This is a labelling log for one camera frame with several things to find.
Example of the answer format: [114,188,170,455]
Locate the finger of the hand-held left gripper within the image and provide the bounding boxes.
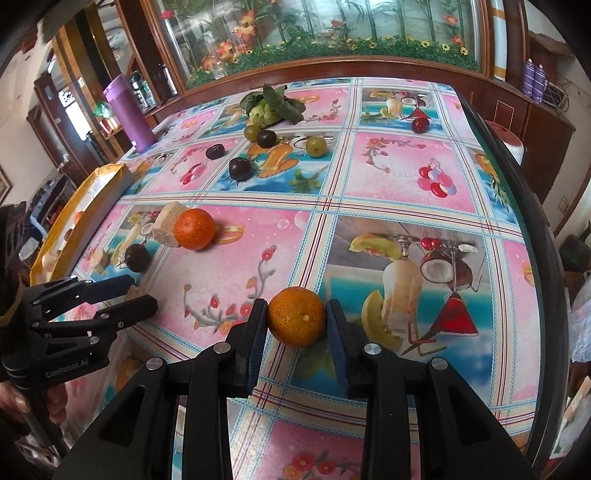
[30,296,158,357]
[21,275,137,320]

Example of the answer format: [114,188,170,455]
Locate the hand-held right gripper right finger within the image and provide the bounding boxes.
[325,299,539,480]

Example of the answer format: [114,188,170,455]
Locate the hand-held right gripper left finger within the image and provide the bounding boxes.
[51,298,269,480]

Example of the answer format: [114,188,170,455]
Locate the pale yellowish orange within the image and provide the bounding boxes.
[268,286,327,348]

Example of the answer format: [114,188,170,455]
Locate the yellow tray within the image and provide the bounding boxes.
[28,162,134,284]

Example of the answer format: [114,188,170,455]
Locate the person's left hand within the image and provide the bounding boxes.
[0,381,68,421]

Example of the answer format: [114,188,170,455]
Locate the dark passion fruit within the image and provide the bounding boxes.
[124,244,151,273]

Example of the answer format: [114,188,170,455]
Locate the deep orange mandarin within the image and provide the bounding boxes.
[174,208,216,251]

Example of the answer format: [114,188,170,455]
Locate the purple tumbler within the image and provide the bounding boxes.
[102,74,158,153]

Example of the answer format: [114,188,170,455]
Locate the dark thermos flask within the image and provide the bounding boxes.
[154,64,178,95]

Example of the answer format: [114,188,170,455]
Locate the custard apple with leaves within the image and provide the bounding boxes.
[239,83,306,127]

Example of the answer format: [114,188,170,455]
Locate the white container red lid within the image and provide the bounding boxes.
[489,120,526,163]

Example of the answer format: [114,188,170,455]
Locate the wooden cabinet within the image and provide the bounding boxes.
[471,78,578,204]

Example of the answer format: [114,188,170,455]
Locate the glass cabinet with flowers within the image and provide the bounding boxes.
[143,0,491,93]

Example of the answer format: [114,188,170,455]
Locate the white yellow roll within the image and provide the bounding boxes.
[488,0,509,83]

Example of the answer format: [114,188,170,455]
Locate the wire rack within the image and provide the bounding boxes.
[541,79,570,112]

